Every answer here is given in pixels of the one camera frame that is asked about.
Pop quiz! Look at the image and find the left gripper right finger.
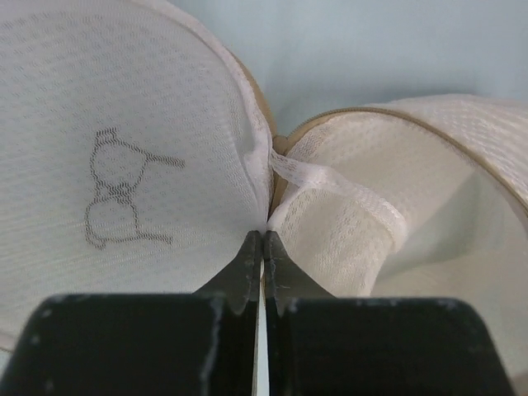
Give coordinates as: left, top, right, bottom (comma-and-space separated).
263, 232, 514, 395

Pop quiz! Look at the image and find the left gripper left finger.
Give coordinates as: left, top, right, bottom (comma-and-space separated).
1, 231, 262, 395

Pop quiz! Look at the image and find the round beige mesh laundry bag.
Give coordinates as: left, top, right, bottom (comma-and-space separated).
1, 1, 527, 395

